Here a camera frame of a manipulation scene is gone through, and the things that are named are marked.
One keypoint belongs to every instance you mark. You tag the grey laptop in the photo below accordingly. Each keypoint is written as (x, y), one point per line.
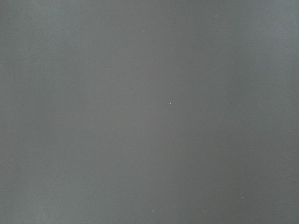
(149, 111)

